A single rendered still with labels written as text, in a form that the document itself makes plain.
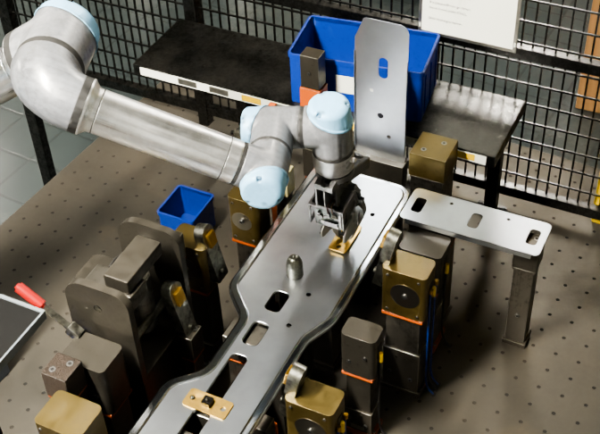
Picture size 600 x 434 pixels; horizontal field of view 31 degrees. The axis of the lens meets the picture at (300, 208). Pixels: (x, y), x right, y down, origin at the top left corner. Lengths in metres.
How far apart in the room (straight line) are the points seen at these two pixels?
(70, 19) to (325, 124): 0.46
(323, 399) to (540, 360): 0.67
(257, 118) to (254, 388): 0.47
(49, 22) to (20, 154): 2.31
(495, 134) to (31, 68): 1.04
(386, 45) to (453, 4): 0.29
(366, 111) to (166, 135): 0.64
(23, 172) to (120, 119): 2.30
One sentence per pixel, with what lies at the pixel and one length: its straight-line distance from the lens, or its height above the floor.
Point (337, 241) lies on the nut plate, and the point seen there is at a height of 1.01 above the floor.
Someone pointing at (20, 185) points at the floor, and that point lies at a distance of 3.97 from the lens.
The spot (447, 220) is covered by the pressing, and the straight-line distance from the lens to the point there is 2.17.
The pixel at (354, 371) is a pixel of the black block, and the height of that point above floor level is 0.90.
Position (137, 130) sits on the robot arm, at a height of 1.42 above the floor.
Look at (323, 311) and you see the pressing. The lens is 1.99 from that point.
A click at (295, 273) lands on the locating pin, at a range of 2.04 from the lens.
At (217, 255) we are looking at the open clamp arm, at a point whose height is 1.04.
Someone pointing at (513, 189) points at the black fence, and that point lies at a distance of 2.62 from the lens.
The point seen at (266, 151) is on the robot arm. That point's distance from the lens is 1.78.
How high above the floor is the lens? 2.47
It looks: 42 degrees down
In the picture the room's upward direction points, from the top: 3 degrees counter-clockwise
